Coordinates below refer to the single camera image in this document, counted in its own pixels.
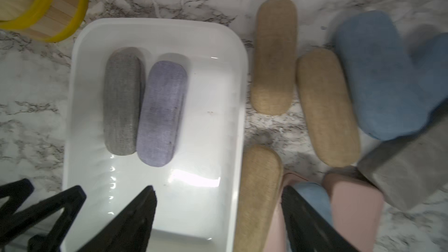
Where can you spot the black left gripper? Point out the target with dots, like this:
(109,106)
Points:
(15,223)

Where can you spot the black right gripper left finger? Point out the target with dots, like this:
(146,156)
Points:
(130,230)

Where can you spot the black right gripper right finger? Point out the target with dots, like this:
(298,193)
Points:
(306,229)

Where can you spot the blue glasses case front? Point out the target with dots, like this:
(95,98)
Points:
(317,197)

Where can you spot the tan glasses case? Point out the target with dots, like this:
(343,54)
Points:
(273,74)
(326,104)
(261,177)

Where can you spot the purple fabric glasses case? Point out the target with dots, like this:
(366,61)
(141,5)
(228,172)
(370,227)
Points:
(161,113)

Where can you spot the grey fabric glasses case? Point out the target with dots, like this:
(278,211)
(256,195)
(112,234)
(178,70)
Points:
(122,101)

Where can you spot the tan glasses case back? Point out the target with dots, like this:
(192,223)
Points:
(273,74)

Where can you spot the pink glasses case left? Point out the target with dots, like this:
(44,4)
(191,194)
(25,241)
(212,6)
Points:
(277,235)

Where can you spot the pink glasses case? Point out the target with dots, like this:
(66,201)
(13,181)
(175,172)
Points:
(277,235)
(356,208)

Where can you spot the pink glasses case right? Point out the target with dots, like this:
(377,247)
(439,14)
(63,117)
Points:
(356,208)

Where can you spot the tan glasses case front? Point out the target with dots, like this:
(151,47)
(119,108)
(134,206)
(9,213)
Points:
(261,177)

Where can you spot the white plastic storage tray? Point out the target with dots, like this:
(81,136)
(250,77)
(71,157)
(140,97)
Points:
(197,191)

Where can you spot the grey rectangular glasses case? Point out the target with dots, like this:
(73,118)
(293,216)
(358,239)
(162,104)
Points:
(409,169)

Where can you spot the yellow bamboo steamer basket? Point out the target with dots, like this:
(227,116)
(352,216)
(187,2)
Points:
(45,20)

